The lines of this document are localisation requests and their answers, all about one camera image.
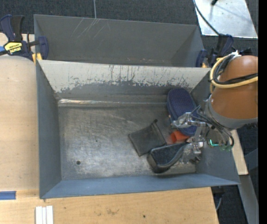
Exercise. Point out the dark grey flat block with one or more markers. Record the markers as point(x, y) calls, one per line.
point(147, 139)

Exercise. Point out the pale wood board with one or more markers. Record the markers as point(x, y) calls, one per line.
point(14, 125)

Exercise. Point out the grey metal bin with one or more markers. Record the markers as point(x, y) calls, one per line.
point(105, 134)

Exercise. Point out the small orange block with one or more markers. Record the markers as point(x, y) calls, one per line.
point(178, 136)

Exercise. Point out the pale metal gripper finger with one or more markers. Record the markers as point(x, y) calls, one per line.
point(192, 151)
point(182, 121)

